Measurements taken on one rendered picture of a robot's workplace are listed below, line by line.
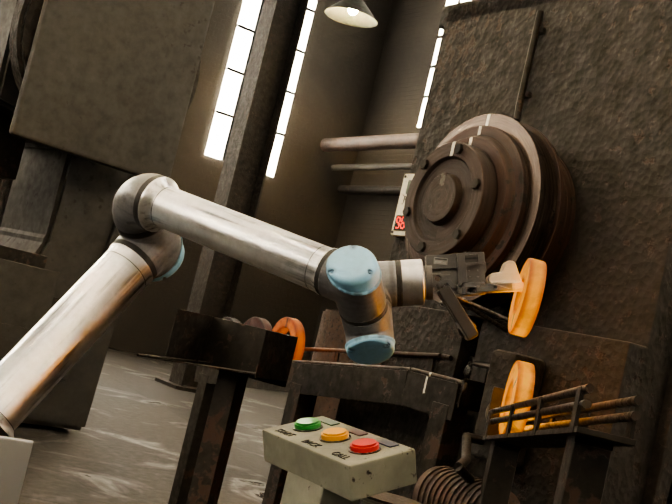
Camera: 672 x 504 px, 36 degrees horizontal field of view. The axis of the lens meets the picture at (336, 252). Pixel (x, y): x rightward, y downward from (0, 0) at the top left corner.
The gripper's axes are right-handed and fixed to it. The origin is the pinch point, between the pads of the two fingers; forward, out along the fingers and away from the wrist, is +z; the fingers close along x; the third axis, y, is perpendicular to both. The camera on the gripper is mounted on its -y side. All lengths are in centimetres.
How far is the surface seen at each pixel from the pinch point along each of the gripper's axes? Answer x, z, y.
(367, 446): -60, -33, -23
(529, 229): 25.9, 5.3, 14.0
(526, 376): -5.4, -2.3, -16.9
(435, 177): 44, -13, 29
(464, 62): 81, -1, 67
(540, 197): 25.4, 8.0, 20.9
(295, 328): 99, -52, -4
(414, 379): 47, -21, -19
